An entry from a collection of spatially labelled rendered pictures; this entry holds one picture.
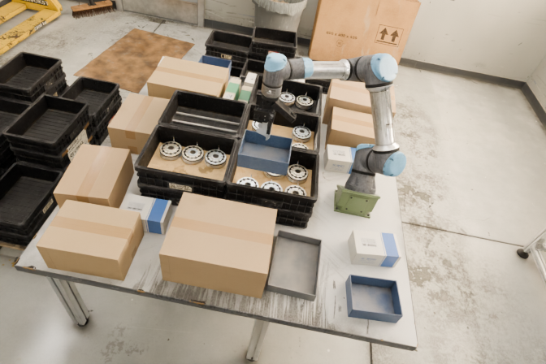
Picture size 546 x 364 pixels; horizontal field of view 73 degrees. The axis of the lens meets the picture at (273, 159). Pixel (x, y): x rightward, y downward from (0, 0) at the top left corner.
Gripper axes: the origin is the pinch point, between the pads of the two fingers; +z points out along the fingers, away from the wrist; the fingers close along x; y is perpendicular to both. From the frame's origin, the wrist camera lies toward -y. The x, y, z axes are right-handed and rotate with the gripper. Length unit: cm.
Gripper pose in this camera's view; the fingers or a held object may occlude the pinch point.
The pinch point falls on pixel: (268, 136)
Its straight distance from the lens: 155.0
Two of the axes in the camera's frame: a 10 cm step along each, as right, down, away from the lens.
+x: -1.5, 6.1, -7.8
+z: -1.5, 7.7, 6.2
